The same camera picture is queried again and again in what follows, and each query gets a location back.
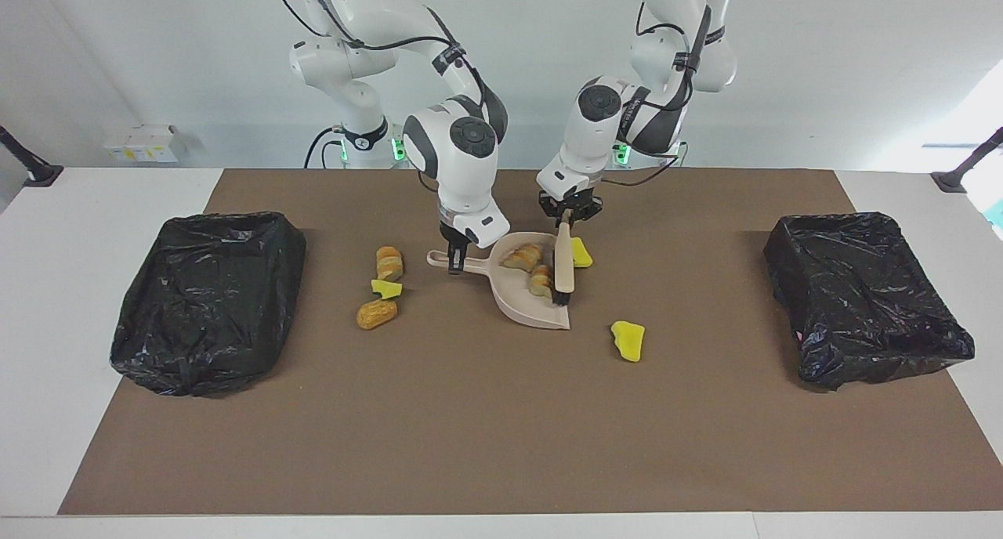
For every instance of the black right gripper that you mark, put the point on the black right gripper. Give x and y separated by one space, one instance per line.
452 237

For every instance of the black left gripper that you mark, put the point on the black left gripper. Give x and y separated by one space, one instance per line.
560 204

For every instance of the yellow sponge piece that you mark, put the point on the yellow sponge piece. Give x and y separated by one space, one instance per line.
581 253
628 341

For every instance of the beige hand brush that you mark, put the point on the beige hand brush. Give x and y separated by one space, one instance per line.
564 261

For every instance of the striped orange croissant toy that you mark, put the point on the striped orange croissant toy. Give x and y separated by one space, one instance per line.
389 263
521 258
541 282

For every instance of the beige plastic dustpan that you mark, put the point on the beige plastic dustpan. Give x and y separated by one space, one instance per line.
513 305

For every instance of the small yellow sponge wedge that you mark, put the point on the small yellow sponge wedge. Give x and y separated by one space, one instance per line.
385 289

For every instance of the brown bread nugget toy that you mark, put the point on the brown bread nugget toy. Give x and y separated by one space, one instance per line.
377 314

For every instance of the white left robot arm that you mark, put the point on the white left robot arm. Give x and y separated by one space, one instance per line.
588 132

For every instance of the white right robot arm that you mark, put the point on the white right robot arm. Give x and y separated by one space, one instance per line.
462 186

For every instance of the black bag-lined bin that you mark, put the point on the black bag-lined bin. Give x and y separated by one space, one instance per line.
862 296
204 304

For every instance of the brown table mat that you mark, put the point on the brown table mat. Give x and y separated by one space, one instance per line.
501 429

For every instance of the white wall outlet box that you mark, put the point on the white wall outlet box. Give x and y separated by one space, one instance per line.
145 143

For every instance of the black camera stand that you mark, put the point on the black camera stand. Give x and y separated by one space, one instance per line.
39 175
952 180

